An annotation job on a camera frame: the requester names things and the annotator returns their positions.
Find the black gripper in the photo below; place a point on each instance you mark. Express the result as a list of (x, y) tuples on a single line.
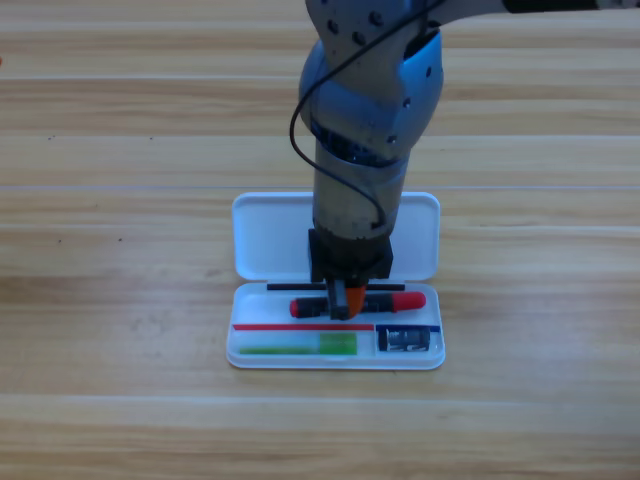
[(350, 260)]

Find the red and black marker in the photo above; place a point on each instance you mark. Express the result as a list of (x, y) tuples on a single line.
[(400, 301)]

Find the green highlighter pen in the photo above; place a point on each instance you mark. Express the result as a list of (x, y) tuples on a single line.
[(337, 344)]

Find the small black sharpener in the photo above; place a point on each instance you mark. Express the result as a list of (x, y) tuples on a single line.
[(405, 338)]

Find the white Unitree pencil case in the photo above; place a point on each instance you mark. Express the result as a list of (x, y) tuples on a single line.
[(270, 240)]

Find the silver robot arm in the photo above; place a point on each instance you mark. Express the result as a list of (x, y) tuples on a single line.
[(360, 110)]

